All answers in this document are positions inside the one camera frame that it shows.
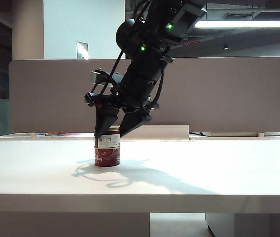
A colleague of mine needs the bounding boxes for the red tomato paste can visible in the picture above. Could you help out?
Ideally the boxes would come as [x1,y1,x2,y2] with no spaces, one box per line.
[94,145,121,167]

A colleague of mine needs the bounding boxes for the long ceiling light strip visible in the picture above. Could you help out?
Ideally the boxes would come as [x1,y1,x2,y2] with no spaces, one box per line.
[193,20,280,29]

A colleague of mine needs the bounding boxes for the straight thin black cable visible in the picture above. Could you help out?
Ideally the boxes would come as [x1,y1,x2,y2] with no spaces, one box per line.
[89,0,154,101]

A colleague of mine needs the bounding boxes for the grey fabric desk divider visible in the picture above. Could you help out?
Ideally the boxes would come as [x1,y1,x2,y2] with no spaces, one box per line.
[8,56,280,134]

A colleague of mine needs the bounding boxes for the dark red can white label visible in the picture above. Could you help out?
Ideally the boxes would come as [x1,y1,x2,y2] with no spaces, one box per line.
[94,126,121,149]

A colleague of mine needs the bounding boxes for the pink and orange items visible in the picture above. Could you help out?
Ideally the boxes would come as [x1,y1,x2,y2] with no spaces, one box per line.
[44,132,81,137]

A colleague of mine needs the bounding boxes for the framed wall poster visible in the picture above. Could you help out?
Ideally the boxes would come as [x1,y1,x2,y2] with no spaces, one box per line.
[76,41,89,60]

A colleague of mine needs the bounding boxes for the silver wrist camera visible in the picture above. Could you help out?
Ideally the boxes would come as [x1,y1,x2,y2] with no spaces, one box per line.
[90,68,121,86]

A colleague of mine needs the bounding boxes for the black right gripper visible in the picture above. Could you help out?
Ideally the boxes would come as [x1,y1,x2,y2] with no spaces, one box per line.
[84,64,164,138]

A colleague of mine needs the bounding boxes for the looped black cable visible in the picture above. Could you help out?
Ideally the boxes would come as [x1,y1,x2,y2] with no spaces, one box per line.
[147,63,166,111]

